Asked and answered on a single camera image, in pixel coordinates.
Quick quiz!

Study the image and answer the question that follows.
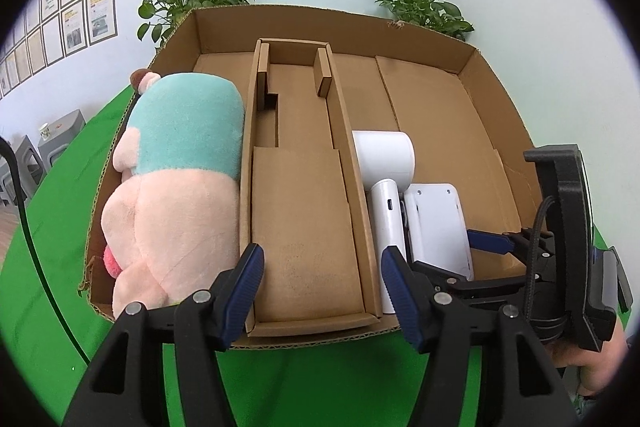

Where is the cardboard insert divider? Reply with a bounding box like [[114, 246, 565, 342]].
[[239, 38, 383, 339]]

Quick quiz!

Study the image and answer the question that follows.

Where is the pink and teal plush toy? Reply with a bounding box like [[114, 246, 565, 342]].
[[100, 68, 247, 322]]

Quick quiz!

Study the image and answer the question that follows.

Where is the white hair dryer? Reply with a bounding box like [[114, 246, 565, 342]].
[[351, 130, 417, 315]]

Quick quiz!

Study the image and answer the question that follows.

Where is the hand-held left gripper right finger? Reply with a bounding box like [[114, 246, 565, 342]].
[[381, 246, 581, 427]]

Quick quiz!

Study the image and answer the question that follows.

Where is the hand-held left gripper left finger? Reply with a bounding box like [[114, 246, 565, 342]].
[[62, 243, 266, 427]]

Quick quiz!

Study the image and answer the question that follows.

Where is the wall of framed certificates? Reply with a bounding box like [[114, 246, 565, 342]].
[[0, 0, 121, 100]]

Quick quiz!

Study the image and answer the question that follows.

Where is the person's right hand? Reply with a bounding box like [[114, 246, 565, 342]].
[[550, 321, 631, 399]]

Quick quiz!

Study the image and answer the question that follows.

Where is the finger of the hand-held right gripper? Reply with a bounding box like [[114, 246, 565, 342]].
[[410, 259, 532, 305], [467, 229, 556, 260]]

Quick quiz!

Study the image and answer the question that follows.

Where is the black cable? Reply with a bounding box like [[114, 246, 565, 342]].
[[0, 137, 93, 365]]

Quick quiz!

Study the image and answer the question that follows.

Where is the large cardboard box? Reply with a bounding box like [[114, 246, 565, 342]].
[[77, 3, 548, 349]]

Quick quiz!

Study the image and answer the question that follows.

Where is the grey plastic stool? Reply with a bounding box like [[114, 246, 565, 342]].
[[7, 134, 43, 208], [37, 109, 86, 175]]

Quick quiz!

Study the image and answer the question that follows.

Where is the white device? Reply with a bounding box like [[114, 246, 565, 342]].
[[402, 183, 476, 282]]

